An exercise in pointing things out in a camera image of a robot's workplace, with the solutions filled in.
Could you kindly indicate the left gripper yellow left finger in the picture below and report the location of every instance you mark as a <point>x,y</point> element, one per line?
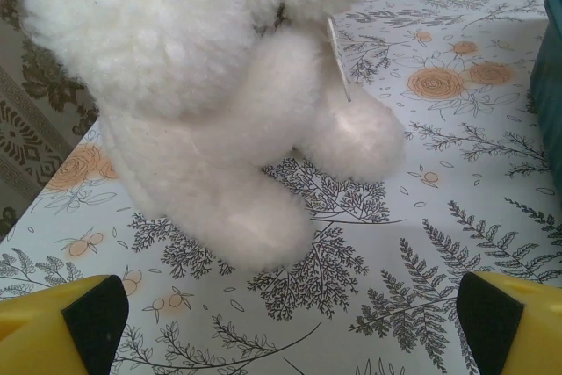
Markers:
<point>39,331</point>

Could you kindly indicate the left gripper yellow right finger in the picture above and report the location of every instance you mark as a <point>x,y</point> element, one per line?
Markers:
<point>527,331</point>

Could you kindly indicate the floral patterned table cover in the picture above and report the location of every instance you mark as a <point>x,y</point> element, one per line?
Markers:
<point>395,217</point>

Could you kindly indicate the teal plastic container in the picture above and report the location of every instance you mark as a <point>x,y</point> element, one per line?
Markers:
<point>551,85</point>

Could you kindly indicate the white teddy bear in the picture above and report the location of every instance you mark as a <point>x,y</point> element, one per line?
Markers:
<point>175,63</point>

